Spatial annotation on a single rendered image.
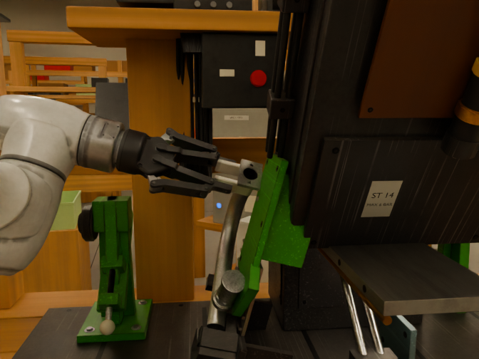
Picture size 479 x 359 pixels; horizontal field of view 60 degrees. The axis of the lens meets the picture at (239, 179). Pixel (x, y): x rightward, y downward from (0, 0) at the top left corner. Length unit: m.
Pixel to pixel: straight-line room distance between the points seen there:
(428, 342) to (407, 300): 0.42
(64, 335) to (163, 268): 0.26
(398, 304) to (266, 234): 0.22
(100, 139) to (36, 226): 0.16
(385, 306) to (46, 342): 0.66
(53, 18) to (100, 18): 10.16
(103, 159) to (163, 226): 0.35
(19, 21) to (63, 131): 10.48
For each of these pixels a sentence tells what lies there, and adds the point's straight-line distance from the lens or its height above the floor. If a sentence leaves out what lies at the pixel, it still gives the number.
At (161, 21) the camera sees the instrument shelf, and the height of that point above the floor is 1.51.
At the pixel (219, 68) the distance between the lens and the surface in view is 0.87.
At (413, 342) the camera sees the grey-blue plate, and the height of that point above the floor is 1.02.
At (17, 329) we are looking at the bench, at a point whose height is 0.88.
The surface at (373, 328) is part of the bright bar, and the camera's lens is 0.67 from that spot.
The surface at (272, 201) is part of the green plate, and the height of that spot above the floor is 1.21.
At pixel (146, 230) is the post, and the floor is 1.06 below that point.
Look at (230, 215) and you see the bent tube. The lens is 0.80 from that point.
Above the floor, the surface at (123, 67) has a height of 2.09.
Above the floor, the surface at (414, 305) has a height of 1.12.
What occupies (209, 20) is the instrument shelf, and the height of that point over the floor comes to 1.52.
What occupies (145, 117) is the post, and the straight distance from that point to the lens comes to 0.98.
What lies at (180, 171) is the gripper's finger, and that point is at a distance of 0.71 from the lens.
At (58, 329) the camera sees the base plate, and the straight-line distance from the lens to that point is 0.98.
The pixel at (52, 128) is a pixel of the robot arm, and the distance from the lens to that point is 0.71.
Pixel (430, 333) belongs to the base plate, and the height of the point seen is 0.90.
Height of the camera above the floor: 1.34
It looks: 9 degrees down
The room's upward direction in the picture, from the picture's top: straight up
